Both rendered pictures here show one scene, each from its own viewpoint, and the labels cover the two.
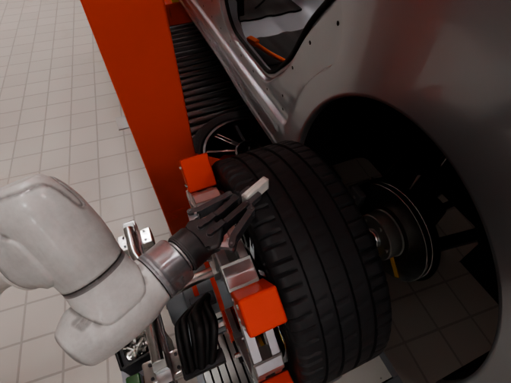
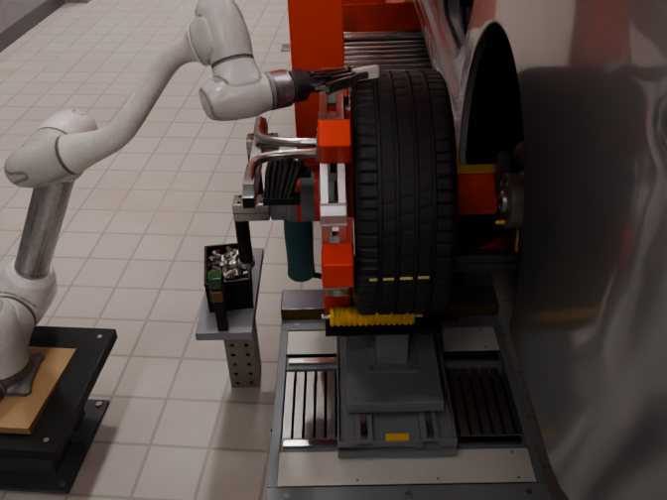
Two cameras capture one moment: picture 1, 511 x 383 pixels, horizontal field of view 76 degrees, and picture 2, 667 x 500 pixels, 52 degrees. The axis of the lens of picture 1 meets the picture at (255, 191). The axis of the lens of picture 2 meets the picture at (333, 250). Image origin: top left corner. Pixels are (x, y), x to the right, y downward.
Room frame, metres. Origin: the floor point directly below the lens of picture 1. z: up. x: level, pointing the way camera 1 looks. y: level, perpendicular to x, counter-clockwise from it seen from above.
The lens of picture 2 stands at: (-1.09, -0.59, 1.85)
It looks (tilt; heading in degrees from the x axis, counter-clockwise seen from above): 36 degrees down; 24
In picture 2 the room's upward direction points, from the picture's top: 2 degrees counter-clockwise
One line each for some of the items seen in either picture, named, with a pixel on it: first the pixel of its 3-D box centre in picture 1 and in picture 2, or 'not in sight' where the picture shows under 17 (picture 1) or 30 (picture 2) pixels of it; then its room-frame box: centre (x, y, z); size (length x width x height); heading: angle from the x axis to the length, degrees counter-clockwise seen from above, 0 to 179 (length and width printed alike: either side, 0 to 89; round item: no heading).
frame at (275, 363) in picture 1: (229, 280); (333, 195); (0.38, 0.07, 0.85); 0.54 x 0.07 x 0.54; 23
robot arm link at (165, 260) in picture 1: (167, 267); (278, 89); (0.25, 0.15, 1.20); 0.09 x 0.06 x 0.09; 48
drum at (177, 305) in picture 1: (204, 289); (308, 195); (0.35, 0.14, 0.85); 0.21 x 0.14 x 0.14; 113
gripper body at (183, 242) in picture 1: (199, 239); (307, 83); (0.31, 0.10, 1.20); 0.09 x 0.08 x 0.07; 138
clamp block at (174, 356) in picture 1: (166, 368); (251, 207); (0.14, 0.19, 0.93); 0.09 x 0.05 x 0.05; 113
